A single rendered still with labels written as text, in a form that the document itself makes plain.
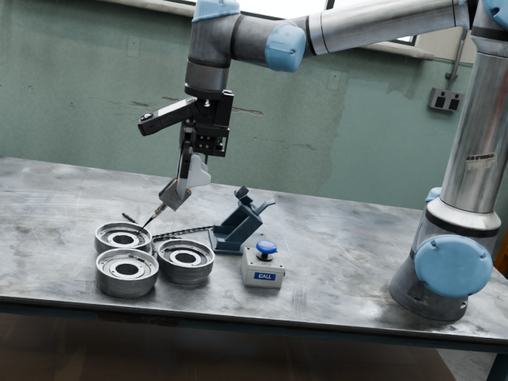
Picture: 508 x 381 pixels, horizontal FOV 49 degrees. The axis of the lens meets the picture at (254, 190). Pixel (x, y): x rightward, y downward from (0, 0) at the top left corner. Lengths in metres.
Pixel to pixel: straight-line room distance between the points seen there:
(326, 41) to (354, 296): 0.48
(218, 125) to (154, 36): 1.56
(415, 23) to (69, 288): 0.73
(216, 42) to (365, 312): 0.55
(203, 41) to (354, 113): 1.83
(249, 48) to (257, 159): 1.79
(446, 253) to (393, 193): 2.03
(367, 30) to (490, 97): 0.26
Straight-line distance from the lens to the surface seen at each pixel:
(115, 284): 0.95
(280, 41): 0.93
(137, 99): 2.61
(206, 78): 0.97
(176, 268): 1.00
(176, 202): 1.07
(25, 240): 1.13
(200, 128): 1.00
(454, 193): 0.93
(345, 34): 1.03
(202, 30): 0.97
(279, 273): 1.05
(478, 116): 0.90
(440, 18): 1.02
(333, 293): 1.10
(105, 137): 2.67
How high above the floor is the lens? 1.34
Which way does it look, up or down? 21 degrees down
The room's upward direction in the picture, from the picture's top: 11 degrees clockwise
